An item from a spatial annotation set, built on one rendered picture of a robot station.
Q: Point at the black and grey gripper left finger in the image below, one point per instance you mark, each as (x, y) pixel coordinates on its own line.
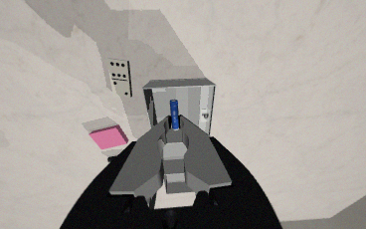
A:
(137, 171)

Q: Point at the pink square pad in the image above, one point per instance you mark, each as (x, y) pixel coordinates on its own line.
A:
(109, 137)

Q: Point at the grey three-compartment bin rack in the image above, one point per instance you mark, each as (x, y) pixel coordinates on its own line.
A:
(196, 98)

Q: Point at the white domino tile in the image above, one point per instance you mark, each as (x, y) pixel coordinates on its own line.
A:
(119, 73)

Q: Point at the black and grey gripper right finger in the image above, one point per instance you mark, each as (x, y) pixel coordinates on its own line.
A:
(209, 166)

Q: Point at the black battery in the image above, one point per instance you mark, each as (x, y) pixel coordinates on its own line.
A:
(110, 159)

